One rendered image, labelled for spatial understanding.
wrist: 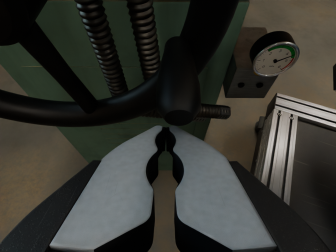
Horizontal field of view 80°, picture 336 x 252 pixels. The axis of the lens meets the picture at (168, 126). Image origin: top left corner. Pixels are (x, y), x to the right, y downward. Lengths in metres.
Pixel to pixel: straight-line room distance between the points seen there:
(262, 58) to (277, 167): 0.49
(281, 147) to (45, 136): 1.02
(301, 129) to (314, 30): 1.11
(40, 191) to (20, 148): 0.25
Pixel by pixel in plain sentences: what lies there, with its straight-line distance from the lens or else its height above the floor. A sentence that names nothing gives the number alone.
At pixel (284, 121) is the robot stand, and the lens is 0.87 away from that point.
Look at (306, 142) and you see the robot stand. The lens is 0.89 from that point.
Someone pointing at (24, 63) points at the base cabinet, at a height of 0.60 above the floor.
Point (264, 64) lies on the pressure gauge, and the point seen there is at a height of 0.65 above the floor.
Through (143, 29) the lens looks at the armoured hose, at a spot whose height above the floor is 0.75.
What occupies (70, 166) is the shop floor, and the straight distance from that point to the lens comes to 1.01.
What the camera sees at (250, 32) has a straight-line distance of 0.47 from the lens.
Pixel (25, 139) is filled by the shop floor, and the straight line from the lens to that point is 1.19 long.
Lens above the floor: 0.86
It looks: 58 degrees down
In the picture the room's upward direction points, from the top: straight up
